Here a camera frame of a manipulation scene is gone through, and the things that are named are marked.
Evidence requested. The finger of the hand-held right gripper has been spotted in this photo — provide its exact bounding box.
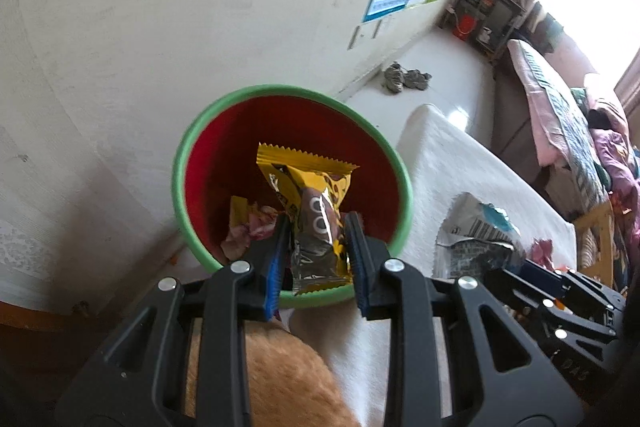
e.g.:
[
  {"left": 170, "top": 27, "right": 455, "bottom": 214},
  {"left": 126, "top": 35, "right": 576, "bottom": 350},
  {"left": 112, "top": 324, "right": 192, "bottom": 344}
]
[
  {"left": 522, "top": 259, "right": 626, "bottom": 308},
  {"left": 482, "top": 268, "right": 621, "bottom": 345}
]

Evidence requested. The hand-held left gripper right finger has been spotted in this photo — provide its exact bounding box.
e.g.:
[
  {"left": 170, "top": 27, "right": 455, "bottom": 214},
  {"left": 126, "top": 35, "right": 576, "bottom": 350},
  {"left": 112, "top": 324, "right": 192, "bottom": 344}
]
[{"left": 342, "top": 211, "right": 586, "bottom": 427}]

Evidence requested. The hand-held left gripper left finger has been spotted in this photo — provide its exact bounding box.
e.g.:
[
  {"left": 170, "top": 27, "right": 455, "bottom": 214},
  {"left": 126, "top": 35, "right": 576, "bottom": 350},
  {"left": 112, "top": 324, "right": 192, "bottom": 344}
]
[{"left": 54, "top": 213, "right": 292, "bottom": 427}]

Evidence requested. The pink wrapper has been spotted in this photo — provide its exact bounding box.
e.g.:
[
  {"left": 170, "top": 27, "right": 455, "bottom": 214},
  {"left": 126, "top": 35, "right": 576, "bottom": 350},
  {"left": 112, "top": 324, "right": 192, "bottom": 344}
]
[
  {"left": 221, "top": 206, "right": 281, "bottom": 264},
  {"left": 527, "top": 238, "right": 557, "bottom": 270}
]

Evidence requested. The silver snack bag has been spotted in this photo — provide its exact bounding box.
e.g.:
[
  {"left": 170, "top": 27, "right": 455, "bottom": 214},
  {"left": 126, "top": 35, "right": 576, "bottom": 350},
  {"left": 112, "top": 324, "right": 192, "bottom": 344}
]
[{"left": 434, "top": 192, "right": 525, "bottom": 282}]

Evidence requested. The yellow bear-print wrapper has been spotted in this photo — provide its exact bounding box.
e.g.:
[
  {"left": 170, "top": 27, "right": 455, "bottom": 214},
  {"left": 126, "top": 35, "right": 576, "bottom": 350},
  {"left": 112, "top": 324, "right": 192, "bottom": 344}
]
[{"left": 229, "top": 196, "right": 263, "bottom": 228}]

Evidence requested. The yellow chocolate bar wrapper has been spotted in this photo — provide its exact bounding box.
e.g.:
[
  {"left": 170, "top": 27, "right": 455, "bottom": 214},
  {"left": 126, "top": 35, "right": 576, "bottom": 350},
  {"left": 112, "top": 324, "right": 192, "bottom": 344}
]
[{"left": 256, "top": 143, "right": 361, "bottom": 298}]

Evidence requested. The red bucket with green rim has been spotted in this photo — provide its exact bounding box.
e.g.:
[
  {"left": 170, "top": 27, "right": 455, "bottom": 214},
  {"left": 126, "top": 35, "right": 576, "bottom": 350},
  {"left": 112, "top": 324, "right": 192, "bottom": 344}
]
[{"left": 171, "top": 83, "right": 415, "bottom": 311}]

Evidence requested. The yellow wooden chair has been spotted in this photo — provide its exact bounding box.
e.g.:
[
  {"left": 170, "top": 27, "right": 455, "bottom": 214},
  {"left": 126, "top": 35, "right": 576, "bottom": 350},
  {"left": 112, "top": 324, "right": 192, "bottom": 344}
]
[{"left": 575, "top": 199, "right": 623, "bottom": 280}]

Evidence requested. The orange fleece blanket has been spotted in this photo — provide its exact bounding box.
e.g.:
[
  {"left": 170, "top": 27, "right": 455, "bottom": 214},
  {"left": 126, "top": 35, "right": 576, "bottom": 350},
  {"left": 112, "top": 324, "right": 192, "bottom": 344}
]
[{"left": 182, "top": 319, "right": 361, "bottom": 427}]

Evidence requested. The purple clothes pile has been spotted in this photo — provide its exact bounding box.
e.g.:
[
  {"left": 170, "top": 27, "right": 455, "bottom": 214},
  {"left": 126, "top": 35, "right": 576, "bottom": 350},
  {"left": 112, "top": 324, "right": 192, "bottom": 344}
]
[{"left": 585, "top": 74, "right": 640, "bottom": 212}]

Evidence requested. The white cloth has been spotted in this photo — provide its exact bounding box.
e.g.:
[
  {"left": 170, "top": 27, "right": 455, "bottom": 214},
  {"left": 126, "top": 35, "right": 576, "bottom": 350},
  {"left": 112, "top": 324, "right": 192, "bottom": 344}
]
[{"left": 287, "top": 103, "right": 580, "bottom": 427}]

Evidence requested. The grey shoe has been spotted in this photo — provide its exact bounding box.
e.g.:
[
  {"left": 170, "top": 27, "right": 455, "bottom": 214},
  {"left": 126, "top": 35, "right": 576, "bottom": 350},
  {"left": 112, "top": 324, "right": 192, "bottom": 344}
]
[
  {"left": 382, "top": 62, "right": 407, "bottom": 94},
  {"left": 404, "top": 69, "right": 432, "bottom": 90}
]

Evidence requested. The brown wooden furniture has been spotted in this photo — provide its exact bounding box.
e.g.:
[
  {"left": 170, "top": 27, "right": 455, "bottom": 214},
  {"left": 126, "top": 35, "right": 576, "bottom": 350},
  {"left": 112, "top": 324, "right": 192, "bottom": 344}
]
[{"left": 0, "top": 299, "right": 126, "bottom": 408}]

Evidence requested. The dark green cloth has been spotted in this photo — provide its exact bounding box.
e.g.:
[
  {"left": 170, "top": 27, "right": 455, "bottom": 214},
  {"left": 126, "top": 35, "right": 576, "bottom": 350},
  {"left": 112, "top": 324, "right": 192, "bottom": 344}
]
[{"left": 525, "top": 2, "right": 568, "bottom": 55}]

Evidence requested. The small red bucket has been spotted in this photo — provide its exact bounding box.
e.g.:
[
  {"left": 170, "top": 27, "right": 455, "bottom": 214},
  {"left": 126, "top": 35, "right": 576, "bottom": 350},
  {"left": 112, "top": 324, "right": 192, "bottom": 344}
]
[{"left": 452, "top": 13, "right": 476, "bottom": 40}]

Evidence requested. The dark storage shelf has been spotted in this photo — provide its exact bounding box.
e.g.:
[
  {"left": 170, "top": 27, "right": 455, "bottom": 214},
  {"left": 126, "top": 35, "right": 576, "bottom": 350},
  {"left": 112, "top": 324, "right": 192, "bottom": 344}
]
[{"left": 439, "top": 0, "right": 527, "bottom": 64}]

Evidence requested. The brown bed frame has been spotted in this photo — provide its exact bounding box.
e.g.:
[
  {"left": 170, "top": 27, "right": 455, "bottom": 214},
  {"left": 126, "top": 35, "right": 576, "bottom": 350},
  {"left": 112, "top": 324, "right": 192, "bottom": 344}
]
[{"left": 492, "top": 57, "right": 566, "bottom": 208}]

